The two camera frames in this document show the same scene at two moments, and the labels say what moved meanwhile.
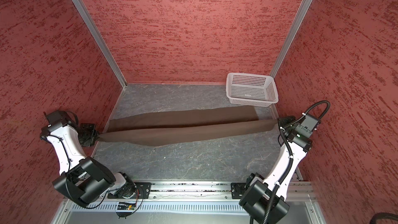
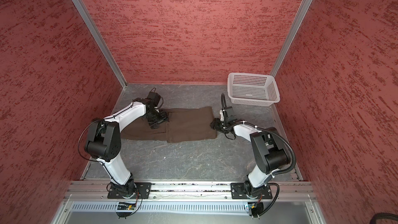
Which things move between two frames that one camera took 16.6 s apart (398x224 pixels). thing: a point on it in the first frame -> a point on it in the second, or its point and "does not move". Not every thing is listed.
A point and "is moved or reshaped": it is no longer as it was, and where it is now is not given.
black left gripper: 89,142 -> 164,117
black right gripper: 281,120 -> 215,125
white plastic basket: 248,89 does not move
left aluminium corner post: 87,17 does not move
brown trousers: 171,128 is moved or reshaped
